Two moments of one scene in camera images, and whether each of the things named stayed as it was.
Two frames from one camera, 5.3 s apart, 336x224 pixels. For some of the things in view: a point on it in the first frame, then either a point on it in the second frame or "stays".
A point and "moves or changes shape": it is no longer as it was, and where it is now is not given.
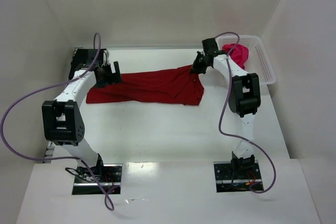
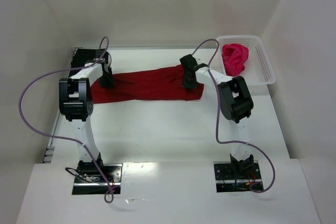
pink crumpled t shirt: (239, 53) stays
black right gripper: (199, 63) -> (189, 76)
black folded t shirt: (83, 58) stays
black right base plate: (235, 176) stays
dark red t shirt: (178, 86) moves or changes shape
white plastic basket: (258, 61) stays
